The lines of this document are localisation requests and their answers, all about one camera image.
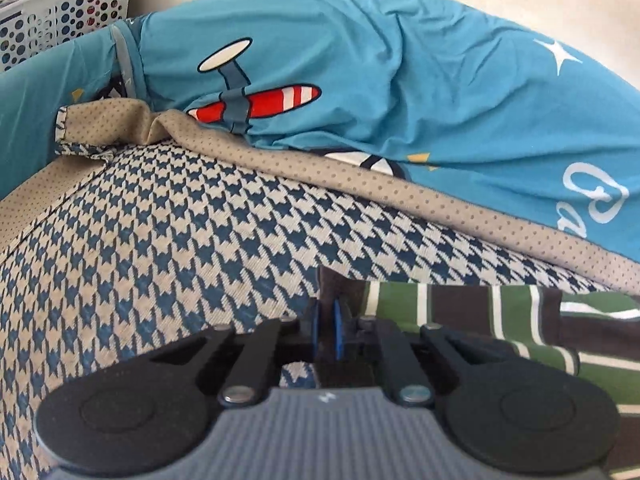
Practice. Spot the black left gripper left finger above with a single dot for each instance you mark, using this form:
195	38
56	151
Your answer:
147	412

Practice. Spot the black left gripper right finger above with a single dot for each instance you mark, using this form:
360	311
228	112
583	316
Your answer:
508	412

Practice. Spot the green brown striped shirt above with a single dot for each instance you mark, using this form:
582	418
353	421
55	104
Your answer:
591	335

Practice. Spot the houndstooth bed mat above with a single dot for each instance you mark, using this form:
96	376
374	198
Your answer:
149	228

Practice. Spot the blue cartoon airplane quilt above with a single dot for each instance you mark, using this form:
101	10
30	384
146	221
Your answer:
433	91

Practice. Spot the white perforated laundry basket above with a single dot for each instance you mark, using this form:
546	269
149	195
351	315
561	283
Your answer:
31	26

